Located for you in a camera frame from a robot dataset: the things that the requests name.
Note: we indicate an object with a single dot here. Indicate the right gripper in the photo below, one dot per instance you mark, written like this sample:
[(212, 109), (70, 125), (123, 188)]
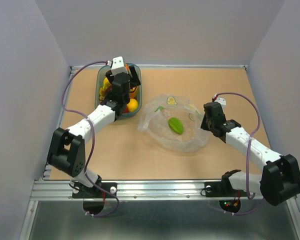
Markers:
[(204, 125)]

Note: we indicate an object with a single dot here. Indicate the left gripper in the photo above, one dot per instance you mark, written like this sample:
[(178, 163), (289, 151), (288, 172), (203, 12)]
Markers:
[(134, 80)]

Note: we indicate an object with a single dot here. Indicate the green starfruit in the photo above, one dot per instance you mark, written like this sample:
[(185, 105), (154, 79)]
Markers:
[(176, 125)]

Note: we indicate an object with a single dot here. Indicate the clear plastic bag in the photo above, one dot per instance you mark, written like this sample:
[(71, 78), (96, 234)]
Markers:
[(154, 122)]

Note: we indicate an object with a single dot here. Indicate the brown longan bunch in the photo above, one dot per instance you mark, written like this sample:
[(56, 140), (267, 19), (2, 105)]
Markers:
[(102, 94)]

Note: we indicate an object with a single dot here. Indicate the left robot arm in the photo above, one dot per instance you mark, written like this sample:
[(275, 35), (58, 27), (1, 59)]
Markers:
[(67, 150)]

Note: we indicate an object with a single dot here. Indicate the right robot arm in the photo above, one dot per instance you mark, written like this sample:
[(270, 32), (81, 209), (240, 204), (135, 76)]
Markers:
[(280, 174)]

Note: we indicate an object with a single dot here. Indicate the orange pineapple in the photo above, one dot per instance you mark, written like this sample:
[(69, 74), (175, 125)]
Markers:
[(133, 92)]

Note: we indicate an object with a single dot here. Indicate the yellow lemon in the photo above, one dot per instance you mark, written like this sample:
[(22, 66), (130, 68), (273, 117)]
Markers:
[(132, 105)]

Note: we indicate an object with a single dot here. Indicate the yellow corn cob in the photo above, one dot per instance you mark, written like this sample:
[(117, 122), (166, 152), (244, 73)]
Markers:
[(106, 85)]

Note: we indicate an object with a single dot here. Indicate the green plastic tray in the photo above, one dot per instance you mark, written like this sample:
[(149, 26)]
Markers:
[(99, 83)]

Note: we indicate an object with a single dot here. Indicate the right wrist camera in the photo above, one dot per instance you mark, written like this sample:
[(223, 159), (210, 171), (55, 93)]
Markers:
[(222, 101)]

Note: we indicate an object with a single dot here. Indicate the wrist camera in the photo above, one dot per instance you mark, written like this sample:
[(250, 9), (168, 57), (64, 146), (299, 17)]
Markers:
[(118, 66), (222, 101)]

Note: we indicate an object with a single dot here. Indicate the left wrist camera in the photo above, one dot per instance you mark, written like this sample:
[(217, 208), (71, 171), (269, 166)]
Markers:
[(118, 66)]

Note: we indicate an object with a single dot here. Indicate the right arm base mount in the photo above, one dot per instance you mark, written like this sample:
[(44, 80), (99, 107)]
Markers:
[(222, 188)]

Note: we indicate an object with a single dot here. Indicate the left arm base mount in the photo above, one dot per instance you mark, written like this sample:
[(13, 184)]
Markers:
[(80, 191)]

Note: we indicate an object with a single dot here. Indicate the aluminium front rail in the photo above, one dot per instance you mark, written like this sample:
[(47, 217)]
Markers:
[(130, 190)]

